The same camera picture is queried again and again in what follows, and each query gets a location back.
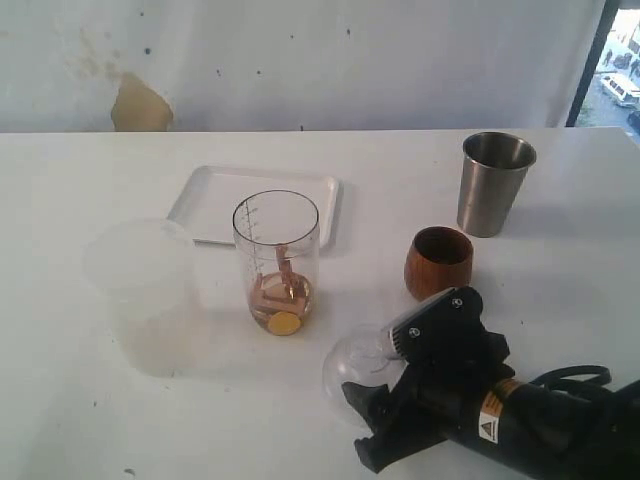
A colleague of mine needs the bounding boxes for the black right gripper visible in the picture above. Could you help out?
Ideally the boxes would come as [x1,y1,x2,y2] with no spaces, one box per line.
[341,329,515,473]

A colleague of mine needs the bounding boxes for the clear plastic shaker lid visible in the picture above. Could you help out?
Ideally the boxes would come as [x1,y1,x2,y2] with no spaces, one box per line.
[322,324,406,429]

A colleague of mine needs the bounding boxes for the wooden pieces and coins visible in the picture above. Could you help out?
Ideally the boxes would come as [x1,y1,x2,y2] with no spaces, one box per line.
[248,244,313,336]

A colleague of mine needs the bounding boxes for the brown wooden cup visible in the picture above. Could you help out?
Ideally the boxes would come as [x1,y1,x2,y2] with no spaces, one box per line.
[404,226,474,301]

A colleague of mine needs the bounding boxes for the clear plastic shaker body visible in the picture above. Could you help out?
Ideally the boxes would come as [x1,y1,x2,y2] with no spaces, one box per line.
[232,189,320,336]

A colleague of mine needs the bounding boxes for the stainless steel cup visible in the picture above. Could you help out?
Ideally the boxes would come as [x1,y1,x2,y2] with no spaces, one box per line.
[457,131,537,238]

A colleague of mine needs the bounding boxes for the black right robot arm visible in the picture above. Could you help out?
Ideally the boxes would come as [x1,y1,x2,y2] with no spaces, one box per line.
[342,332,639,479]

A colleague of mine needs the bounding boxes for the silver metal tray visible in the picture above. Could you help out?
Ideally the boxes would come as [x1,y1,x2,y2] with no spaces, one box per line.
[167,165,340,248]

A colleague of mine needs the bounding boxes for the translucent plastic cup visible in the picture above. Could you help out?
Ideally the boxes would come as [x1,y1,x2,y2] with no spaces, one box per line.
[83,218,206,377]

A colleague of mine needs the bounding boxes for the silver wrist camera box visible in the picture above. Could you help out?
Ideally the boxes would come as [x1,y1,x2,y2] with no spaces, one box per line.
[379,286,483,363]

